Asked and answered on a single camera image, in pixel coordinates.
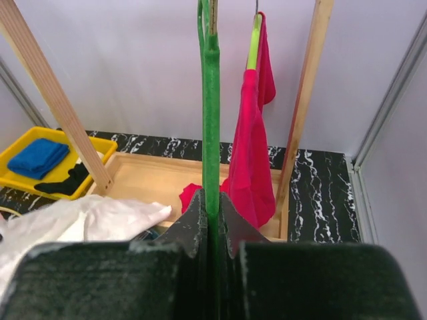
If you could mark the red shirt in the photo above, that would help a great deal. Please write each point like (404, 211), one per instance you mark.
(249, 183)

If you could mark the white garment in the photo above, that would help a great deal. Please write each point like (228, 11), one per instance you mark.
(90, 218)

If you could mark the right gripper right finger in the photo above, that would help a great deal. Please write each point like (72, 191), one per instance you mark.
(277, 280)

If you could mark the black and white sock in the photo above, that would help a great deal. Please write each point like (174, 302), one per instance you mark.
(76, 177)

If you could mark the yellow plastic tray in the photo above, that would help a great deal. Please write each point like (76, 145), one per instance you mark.
(60, 173)

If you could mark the wooden clothes rack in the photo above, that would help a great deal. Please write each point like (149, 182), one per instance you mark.
(150, 178)

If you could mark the lime green hanger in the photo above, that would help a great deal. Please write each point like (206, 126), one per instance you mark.
(252, 59)

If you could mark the dark green hanger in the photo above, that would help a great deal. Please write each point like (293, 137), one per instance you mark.
(207, 20)

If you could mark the blue cloth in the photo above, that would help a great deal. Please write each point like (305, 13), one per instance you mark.
(38, 158)

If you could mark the navy plaid skirt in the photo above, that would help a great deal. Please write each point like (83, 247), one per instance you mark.
(147, 235)

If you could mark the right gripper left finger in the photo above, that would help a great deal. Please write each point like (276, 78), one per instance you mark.
(160, 279)

